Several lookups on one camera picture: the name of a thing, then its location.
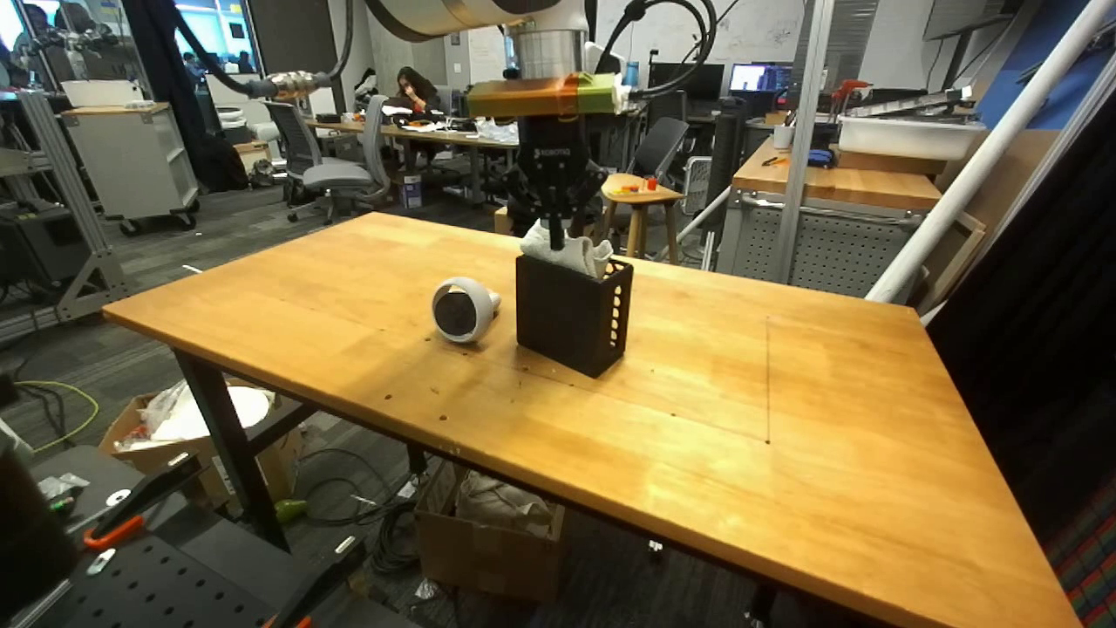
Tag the round wooden stool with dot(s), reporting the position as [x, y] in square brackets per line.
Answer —
[629, 201]

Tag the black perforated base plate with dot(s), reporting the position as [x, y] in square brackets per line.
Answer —
[156, 582]

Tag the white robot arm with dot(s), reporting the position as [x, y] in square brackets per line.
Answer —
[544, 31]

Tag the white towel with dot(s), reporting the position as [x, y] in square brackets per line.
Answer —
[570, 251]

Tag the white diagonal pole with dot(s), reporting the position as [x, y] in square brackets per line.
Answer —
[966, 182]

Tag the brown cardboard box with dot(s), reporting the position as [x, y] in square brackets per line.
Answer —
[489, 536]

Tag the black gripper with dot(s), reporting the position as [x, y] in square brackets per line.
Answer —
[553, 177]

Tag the laptop screen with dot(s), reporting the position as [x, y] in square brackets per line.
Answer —
[757, 78]

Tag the small black basket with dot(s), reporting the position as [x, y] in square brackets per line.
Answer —
[573, 318]

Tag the grey office chair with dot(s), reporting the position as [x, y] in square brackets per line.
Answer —
[313, 173]

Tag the white rolling cart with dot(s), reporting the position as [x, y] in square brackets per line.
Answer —
[132, 151]

